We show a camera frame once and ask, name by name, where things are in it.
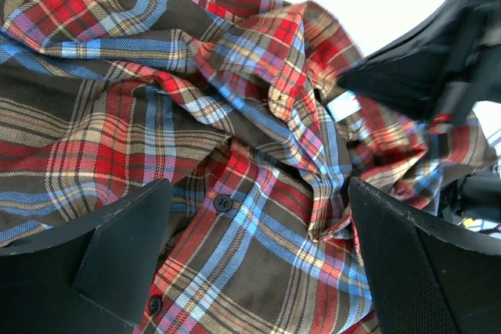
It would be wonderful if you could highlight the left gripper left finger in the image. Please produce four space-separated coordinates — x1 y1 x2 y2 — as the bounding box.
1 180 171 333

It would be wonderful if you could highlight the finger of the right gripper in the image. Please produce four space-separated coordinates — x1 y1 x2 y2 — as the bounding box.
337 0 500 123

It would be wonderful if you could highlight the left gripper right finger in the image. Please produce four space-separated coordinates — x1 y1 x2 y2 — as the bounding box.
349 178 500 333

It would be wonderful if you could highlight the red brown plaid shirt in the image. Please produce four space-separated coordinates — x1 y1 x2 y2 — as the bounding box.
1 0 496 333

